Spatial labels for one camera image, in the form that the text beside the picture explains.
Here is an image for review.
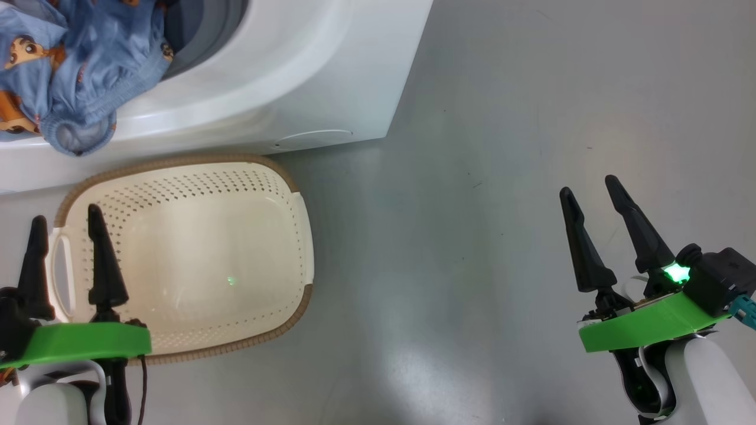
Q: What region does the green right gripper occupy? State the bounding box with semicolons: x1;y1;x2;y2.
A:
559;175;730;354

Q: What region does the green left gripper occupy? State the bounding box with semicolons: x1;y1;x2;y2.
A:
0;204;152;370

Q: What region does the grey rubber door gasket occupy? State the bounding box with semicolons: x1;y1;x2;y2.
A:
162;0;249;80

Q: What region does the white front-load washing machine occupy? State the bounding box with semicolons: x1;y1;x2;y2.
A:
0;0;435;195

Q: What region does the cream perforated laundry basket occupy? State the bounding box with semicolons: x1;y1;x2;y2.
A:
47;155;315;365

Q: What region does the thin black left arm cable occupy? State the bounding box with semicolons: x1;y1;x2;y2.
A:
136;353;149;425

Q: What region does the teal right camera connector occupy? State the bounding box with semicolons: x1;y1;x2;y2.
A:
728;295;756;331

